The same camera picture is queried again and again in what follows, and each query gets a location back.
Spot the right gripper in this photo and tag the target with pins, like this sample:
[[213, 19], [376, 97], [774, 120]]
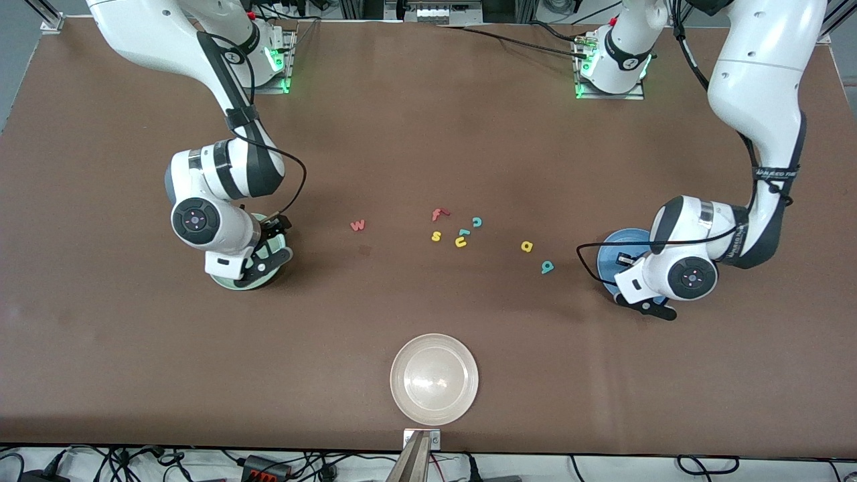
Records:
[[270, 231]]

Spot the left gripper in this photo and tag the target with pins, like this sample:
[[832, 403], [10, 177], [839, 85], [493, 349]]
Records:
[[627, 258]]

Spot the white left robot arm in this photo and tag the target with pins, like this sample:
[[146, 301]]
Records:
[[763, 67]]

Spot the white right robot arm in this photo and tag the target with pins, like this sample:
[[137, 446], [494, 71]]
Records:
[[147, 40]]

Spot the blue plate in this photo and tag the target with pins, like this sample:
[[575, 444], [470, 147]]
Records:
[[612, 251]]

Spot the green plate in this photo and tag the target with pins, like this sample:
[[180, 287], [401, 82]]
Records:
[[278, 241]]

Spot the white plate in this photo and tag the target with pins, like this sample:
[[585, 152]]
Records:
[[434, 379]]

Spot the black power strip red switches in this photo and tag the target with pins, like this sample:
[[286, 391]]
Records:
[[264, 468]]

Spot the metal equipment rack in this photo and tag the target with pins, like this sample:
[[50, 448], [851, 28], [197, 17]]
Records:
[[442, 13]]

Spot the grey metal pole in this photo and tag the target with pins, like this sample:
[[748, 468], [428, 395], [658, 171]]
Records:
[[412, 462]]

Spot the metal mounting bracket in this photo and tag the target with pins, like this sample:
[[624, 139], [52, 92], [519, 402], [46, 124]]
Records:
[[435, 440]]

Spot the aluminium frame post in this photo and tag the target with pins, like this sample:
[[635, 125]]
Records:
[[52, 23]]

